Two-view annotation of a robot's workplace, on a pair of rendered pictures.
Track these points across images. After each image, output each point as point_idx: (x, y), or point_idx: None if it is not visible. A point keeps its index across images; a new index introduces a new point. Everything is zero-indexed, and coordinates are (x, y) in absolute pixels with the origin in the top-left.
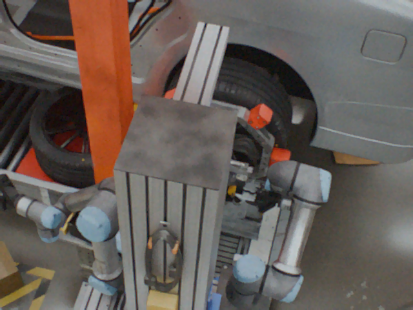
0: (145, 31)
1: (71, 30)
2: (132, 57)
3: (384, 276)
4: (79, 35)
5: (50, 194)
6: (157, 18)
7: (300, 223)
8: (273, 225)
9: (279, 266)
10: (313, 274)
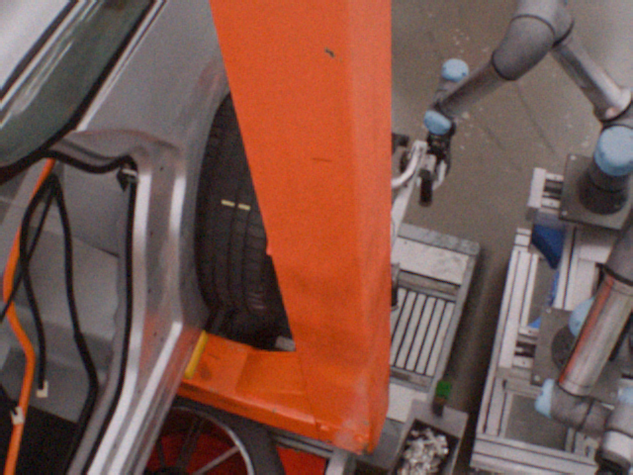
0: (139, 264)
1: None
2: (150, 323)
3: (412, 102)
4: (368, 269)
5: None
6: (137, 220)
7: (587, 50)
8: None
9: (622, 105)
10: (413, 187)
